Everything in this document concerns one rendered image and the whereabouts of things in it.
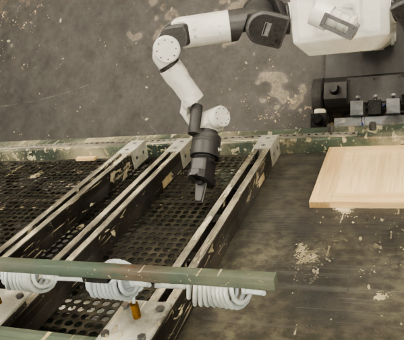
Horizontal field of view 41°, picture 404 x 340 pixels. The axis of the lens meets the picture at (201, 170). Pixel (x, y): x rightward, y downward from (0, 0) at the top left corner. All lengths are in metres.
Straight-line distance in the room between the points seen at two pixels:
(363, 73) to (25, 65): 2.18
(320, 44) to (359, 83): 1.14
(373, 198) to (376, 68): 1.27
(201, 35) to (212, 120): 0.25
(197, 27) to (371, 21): 0.47
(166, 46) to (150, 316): 0.81
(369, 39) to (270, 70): 1.50
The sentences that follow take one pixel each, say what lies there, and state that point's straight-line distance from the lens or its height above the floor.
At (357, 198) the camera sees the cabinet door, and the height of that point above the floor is 1.22.
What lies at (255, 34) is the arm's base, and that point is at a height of 1.35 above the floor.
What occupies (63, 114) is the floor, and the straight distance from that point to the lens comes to 3.52.
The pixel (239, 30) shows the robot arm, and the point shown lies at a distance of 1.57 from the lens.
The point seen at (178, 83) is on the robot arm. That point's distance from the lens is 1.61.
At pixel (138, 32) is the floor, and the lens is 3.40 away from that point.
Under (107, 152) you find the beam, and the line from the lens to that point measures 2.21.
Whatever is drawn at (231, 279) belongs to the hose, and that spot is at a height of 1.96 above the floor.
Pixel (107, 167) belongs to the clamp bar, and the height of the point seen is 1.12.
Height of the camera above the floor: 2.73
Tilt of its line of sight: 66 degrees down
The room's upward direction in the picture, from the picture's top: 68 degrees counter-clockwise
